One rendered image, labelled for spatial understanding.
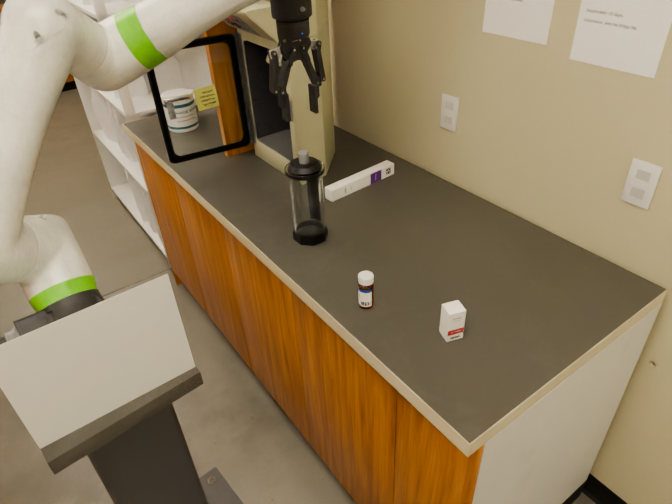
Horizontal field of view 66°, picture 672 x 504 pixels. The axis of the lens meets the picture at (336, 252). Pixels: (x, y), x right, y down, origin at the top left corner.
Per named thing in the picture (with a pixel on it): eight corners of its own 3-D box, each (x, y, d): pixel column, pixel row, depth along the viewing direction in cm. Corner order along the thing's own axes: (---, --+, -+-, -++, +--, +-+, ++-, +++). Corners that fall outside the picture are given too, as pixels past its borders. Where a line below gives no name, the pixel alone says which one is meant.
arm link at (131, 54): (68, 90, 100) (44, 34, 101) (108, 108, 112) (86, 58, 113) (147, 45, 97) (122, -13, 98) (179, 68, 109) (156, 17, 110)
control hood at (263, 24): (235, 24, 173) (230, -9, 167) (286, 42, 151) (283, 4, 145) (203, 30, 167) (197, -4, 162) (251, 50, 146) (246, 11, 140)
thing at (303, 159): (310, 163, 146) (308, 141, 142) (328, 175, 140) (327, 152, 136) (282, 173, 142) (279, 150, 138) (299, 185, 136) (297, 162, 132)
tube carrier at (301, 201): (315, 219, 158) (310, 154, 146) (336, 234, 151) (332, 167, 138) (285, 231, 153) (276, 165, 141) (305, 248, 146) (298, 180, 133)
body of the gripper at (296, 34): (299, 12, 122) (302, 53, 128) (267, 18, 118) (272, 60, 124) (317, 17, 117) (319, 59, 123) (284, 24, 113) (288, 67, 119)
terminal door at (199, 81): (251, 144, 196) (234, 32, 172) (170, 165, 185) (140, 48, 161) (250, 144, 196) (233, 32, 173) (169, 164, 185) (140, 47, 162)
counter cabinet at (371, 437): (279, 239, 320) (260, 95, 267) (579, 495, 182) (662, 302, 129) (175, 283, 289) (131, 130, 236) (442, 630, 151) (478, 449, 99)
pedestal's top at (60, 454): (54, 475, 98) (46, 463, 96) (10, 378, 118) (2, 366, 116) (204, 383, 115) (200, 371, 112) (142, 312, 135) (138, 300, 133)
